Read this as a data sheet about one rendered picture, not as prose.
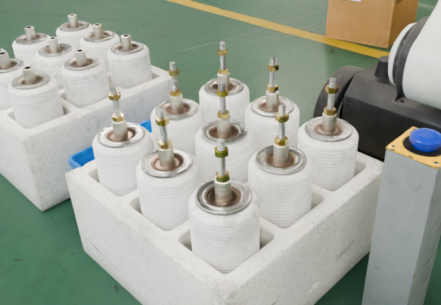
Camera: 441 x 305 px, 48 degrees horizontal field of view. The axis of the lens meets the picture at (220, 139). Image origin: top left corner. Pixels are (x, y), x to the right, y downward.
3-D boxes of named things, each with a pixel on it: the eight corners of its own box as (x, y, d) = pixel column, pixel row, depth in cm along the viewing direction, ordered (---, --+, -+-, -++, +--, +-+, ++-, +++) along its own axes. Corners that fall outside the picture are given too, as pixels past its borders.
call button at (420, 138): (417, 136, 66) (419, 123, 65) (446, 147, 64) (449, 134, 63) (401, 149, 64) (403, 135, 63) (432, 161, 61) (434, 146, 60)
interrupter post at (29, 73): (34, 79, 102) (30, 64, 101) (39, 82, 101) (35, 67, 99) (23, 82, 101) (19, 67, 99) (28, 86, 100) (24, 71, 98)
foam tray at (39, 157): (99, 94, 152) (88, 38, 142) (183, 140, 127) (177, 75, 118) (-30, 145, 129) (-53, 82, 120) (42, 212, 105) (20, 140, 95)
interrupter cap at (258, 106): (264, 122, 83) (264, 119, 83) (243, 105, 89) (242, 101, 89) (302, 112, 86) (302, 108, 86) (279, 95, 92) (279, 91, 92)
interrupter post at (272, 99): (270, 113, 86) (270, 96, 85) (262, 107, 88) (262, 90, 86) (281, 109, 87) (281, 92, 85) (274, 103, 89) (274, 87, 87)
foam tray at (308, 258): (228, 164, 117) (226, 95, 108) (377, 244, 93) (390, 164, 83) (83, 250, 95) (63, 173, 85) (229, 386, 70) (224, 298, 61)
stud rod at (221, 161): (218, 186, 66) (216, 138, 62) (226, 185, 66) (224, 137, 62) (219, 191, 65) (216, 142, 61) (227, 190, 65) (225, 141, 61)
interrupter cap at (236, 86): (230, 77, 99) (230, 73, 99) (251, 90, 94) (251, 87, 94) (197, 87, 96) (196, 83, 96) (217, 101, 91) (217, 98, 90)
